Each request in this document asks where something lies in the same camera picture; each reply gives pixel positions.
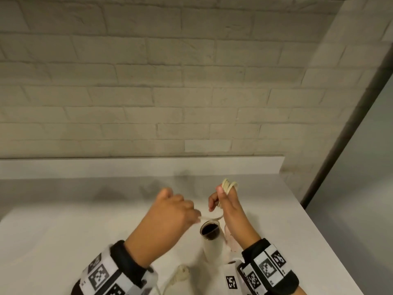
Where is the person's right hand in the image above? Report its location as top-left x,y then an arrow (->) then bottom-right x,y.
208,185 -> 262,252

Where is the person's left hand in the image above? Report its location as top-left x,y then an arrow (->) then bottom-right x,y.
124,187 -> 202,269

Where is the cream elastic cord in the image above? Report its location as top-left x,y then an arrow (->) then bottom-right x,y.
198,178 -> 240,222

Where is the white cylindrical tumbler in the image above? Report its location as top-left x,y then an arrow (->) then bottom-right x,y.
200,220 -> 222,268

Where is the black right wrist tracker band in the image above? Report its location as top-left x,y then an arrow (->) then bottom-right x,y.
222,238 -> 300,295

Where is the black wrist tracker band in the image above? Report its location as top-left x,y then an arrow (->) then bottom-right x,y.
71,240 -> 159,295
222,238 -> 300,295

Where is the black left wrist tracker band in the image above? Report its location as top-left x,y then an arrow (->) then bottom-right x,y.
71,240 -> 159,295

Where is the white cable with plug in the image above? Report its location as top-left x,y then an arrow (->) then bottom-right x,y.
159,264 -> 190,295

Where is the dark metal frame post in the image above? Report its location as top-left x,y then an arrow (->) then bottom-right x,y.
300,54 -> 393,210

